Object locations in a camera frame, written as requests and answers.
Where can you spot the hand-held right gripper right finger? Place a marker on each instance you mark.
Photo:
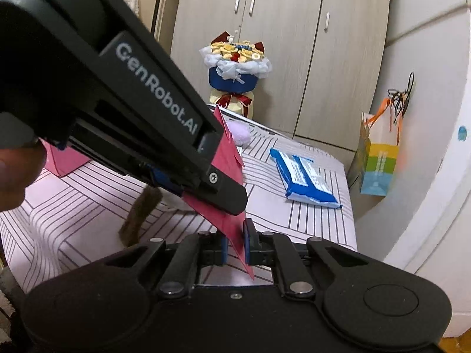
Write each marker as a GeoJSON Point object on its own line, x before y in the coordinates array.
{"type": "Point", "coordinates": [248, 243]}

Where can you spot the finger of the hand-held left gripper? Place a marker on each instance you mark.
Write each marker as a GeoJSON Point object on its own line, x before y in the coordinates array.
{"type": "Point", "coordinates": [224, 193]}

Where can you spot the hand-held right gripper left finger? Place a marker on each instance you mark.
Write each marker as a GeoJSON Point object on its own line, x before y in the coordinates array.
{"type": "Point", "coordinates": [223, 250]}

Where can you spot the red paper envelope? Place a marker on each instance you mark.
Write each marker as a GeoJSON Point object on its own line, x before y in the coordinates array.
{"type": "Point", "coordinates": [235, 232]}

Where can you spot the blue plastic packet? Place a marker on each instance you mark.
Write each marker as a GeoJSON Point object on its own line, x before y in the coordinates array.
{"type": "Point", "coordinates": [305, 180]}

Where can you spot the pink cardboard box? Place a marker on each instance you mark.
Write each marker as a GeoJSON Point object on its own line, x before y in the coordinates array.
{"type": "Point", "coordinates": [66, 161]}

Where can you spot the person's left hand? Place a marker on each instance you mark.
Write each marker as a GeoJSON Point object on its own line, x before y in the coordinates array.
{"type": "Point", "coordinates": [18, 176]}

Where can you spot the purple plush toy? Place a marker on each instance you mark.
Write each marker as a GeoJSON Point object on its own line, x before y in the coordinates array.
{"type": "Point", "coordinates": [241, 132]}

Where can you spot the brown furry object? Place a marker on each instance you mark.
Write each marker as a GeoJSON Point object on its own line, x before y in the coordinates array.
{"type": "Point", "coordinates": [141, 213]}

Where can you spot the black metal pole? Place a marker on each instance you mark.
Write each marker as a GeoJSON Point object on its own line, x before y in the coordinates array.
{"type": "Point", "coordinates": [159, 0]}

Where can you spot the flower bouquet blue wrap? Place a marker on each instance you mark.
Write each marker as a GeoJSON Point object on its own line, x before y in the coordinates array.
{"type": "Point", "coordinates": [231, 81]}

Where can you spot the colourful paper gift bag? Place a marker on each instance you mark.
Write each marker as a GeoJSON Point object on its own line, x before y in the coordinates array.
{"type": "Point", "coordinates": [379, 165]}

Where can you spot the beige wardrobe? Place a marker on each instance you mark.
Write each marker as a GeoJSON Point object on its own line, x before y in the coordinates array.
{"type": "Point", "coordinates": [294, 44]}

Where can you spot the round blue sticker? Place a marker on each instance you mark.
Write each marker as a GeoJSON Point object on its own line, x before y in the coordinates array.
{"type": "Point", "coordinates": [461, 133]}

